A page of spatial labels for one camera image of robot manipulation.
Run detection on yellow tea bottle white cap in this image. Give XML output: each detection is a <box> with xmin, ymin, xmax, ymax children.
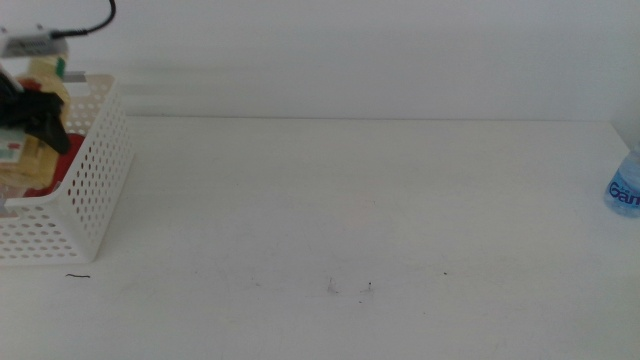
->
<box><xmin>0</xmin><ymin>55</ymin><xmax>74</xmax><ymax>191</ymax></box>

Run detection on red drink can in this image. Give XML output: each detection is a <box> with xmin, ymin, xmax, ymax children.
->
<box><xmin>23</xmin><ymin>132</ymin><xmax>87</xmax><ymax>198</ymax></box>

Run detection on clear water bottle blue cap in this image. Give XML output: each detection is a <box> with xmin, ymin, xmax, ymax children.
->
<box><xmin>602</xmin><ymin>144</ymin><xmax>640</xmax><ymax>219</ymax></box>

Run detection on white perforated plastic basket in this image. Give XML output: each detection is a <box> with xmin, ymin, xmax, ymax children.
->
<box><xmin>0</xmin><ymin>73</ymin><xmax>135</xmax><ymax>265</ymax></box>

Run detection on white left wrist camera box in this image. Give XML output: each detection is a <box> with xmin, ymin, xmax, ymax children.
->
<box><xmin>0</xmin><ymin>28</ymin><xmax>69</xmax><ymax>59</ymax></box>

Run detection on thick black camera cable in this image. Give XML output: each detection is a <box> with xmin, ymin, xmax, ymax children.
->
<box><xmin>49</xmin><ymin>0</ymin><xmax>117</xmax><ymax>40</ymax></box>

